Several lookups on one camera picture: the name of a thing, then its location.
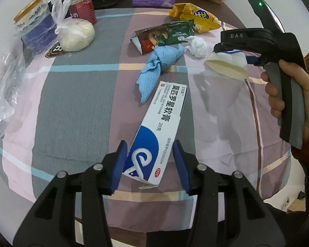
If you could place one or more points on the white crumpled tissue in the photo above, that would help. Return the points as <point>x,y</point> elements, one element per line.
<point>196,46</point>

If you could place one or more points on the blue cloth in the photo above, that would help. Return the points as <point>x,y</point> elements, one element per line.
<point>162,58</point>

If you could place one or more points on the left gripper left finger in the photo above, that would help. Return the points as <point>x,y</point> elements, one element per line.
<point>51,220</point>

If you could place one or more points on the yellow chip bag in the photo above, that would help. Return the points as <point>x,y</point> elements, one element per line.
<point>204,21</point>

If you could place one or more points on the green snack wrapper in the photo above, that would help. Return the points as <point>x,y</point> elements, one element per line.
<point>146,40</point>

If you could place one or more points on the white blue ointment box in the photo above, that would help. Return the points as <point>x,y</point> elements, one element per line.
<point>150,150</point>

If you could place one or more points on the blue white ceramic jar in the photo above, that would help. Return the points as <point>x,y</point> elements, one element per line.
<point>36,27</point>

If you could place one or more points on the dark wooden table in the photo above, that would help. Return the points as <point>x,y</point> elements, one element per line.
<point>222,11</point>

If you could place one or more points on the clear plastic bag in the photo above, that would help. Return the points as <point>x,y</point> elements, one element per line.
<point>12,68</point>

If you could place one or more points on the white paper cup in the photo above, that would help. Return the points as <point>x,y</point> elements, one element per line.
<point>232,64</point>

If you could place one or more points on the red soda can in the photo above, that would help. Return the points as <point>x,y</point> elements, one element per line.
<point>83,9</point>

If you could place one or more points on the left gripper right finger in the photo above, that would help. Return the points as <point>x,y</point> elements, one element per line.
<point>229,212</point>

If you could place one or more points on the white dough in bag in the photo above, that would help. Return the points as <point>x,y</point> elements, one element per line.
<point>72,34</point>

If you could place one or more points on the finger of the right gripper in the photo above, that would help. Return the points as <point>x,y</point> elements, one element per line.
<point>253,60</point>

